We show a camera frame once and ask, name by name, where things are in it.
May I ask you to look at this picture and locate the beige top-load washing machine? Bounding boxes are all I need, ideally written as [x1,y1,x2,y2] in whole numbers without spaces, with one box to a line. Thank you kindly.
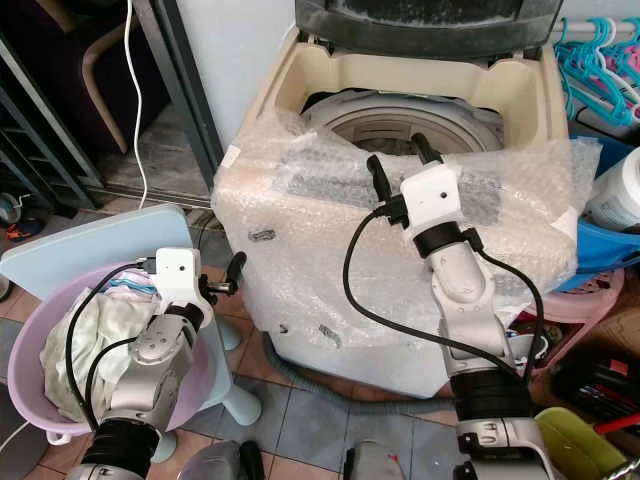
[212,25,606,401]

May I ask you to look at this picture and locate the teal plastic clothes hangers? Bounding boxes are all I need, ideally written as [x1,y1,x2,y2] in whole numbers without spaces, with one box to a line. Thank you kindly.
[553,15,640,123]

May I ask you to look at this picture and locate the grey washer drum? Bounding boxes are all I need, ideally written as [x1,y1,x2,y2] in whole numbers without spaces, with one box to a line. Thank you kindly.
[300,90,506,159]

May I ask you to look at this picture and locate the clear bubble wrap sheet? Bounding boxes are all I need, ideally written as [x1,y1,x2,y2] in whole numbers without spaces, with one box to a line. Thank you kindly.
[212,108,603,353]

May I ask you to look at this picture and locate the dark grey washer lid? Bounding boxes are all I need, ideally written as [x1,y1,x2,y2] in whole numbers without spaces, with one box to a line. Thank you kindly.
[295,0,567,59]

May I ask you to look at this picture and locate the light blue plastic stool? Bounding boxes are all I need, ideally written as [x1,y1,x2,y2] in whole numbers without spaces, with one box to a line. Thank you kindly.
[0,204,263,427]

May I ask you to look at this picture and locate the pale green crumpled garment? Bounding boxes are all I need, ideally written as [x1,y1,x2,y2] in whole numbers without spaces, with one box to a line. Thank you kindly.
[42,288,163,423]

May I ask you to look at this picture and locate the grey left robot foot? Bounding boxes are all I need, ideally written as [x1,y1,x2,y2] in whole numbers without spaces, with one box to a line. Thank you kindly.
[178,439,268,480]

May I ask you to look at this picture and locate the dark metal rack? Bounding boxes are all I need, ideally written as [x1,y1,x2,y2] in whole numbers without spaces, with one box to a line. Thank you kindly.
[0,95,83,211]

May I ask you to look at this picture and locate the white plastic detergent bottle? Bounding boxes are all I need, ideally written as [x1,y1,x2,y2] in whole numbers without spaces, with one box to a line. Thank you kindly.
[584,145,640,234]

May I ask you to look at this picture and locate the small toy with wheels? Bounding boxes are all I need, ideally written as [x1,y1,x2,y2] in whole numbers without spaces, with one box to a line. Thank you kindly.
[0,193,48,243]

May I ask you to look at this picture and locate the blue plastic basin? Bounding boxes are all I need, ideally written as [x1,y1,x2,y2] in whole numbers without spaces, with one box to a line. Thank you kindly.
[563,128,640,294]

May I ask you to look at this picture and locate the lilac plastic laundry basket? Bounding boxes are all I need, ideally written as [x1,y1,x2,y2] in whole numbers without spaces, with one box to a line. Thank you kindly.
[7,262,223,446]

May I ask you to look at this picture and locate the pink plastic basket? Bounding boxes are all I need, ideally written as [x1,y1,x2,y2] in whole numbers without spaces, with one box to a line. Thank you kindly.
[508,288,640,353]

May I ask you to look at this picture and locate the dark purple armchair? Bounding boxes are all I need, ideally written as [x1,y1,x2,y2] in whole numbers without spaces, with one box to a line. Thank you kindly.
[0,0,161,158]

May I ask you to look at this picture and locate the red and black tool pile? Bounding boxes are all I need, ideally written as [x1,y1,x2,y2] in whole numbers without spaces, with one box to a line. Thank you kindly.
[548,345,640,443]

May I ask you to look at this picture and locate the yellow-green plastic container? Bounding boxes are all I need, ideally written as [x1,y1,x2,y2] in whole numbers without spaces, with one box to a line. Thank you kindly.
[533,405,633,480]

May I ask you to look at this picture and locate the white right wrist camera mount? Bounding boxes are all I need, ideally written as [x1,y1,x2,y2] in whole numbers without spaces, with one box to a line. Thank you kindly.
[399,163,464,242]

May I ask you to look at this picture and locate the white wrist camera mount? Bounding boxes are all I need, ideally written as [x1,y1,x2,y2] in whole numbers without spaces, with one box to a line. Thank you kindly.
[399,163,464,242]
[154,247,212,323]

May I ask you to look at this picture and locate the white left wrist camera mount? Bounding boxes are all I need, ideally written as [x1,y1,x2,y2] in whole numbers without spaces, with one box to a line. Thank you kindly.
[154,247,212,323]

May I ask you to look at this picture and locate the long black right arm cable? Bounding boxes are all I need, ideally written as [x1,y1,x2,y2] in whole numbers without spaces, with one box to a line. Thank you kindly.
[342,206,521,381]

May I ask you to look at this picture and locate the long black arm cable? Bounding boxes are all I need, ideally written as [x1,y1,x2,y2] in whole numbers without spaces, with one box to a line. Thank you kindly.
[342,206,521,381]
[64,262,158,433]

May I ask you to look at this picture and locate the long black left arm cable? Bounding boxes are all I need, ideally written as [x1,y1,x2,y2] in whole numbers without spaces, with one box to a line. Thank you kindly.
[64,262,158,433]

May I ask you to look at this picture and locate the short black left arm cable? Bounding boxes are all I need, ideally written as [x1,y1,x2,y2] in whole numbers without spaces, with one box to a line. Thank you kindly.
[83,335,146,433]

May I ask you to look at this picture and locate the short black arm cable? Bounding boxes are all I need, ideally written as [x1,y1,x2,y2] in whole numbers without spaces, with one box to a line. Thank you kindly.
[83,335,146,433]
[458,226,549,386]

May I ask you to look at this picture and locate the dark grey sliding door frame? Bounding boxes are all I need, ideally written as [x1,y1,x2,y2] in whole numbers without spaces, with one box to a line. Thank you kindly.
[134,0,227,239]

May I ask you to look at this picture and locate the short black right arm cable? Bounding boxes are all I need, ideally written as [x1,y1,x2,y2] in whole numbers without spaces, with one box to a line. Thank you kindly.
[458,226,549,386]

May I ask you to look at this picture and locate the white hanging cable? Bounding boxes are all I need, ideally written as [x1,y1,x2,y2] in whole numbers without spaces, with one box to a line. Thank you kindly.
[124,0,151,213]

